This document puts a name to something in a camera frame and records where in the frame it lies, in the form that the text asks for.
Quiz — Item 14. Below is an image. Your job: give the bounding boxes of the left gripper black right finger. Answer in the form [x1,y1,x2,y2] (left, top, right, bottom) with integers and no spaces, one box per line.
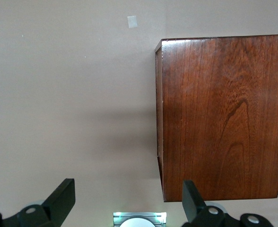
[181,179,273,227]

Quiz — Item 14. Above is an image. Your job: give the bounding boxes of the small grey tape patch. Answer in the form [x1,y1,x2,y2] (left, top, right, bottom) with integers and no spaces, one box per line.
[127,15,138,29]

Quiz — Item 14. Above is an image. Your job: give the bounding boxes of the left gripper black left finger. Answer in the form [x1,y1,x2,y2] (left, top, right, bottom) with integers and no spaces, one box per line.
[0,178,76,227]

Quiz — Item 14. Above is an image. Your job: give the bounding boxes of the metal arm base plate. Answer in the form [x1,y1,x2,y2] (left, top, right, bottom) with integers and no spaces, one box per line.
[113,212,167,227]

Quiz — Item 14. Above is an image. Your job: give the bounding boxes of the dark brown wooden cabinet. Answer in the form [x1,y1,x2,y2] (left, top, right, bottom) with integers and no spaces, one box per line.
[154,34,278,203]

